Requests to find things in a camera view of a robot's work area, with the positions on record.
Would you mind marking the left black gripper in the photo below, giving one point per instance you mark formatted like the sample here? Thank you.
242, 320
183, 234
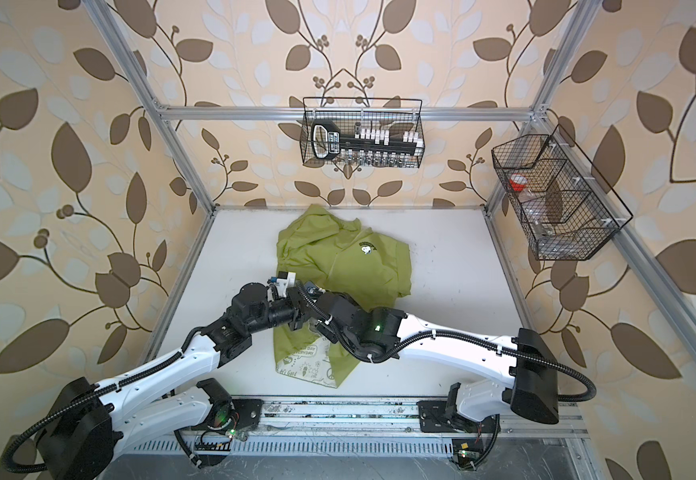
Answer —
297, 307

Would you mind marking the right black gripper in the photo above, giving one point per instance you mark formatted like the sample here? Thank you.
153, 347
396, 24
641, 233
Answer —
327, 333

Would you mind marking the green zip-up hooded jacket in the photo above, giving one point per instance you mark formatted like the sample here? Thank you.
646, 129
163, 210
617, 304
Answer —
346, 257

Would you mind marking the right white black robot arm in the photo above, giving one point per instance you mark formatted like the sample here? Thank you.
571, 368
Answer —
519, 373

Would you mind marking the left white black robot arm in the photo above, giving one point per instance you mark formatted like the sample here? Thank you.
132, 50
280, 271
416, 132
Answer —
90, 425

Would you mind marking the black tool set in basket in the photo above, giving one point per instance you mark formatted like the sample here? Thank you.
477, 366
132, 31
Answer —
376, 146

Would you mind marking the red-capped item in basket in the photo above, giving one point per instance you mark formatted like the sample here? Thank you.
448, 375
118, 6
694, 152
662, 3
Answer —
518, 183

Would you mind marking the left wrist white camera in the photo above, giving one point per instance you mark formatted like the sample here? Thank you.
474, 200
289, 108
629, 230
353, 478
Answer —
281, 283

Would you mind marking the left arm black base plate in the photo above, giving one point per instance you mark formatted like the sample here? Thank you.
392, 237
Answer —
232, 415

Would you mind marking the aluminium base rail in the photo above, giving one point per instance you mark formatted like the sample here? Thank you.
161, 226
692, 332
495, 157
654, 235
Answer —
334, 416

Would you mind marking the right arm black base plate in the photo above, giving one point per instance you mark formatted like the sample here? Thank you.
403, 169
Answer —
437, 416

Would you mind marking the black wire basket back wall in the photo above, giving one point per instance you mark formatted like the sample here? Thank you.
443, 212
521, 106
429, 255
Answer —
345, 111

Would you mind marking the black wire basket wall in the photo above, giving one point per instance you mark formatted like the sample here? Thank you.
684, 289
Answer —
569, 210
345, 111

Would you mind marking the black wire basket right wall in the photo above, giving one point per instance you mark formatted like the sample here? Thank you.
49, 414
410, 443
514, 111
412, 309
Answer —
569, 210

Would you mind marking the aluminium frame left post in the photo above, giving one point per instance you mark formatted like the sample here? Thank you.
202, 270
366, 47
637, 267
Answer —
102, 17

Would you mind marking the aluminium frame post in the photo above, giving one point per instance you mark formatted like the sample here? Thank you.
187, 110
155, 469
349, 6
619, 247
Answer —
534, 119
102, 17

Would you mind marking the aluminium frame right post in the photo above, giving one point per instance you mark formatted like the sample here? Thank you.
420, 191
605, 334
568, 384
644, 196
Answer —
534, 119

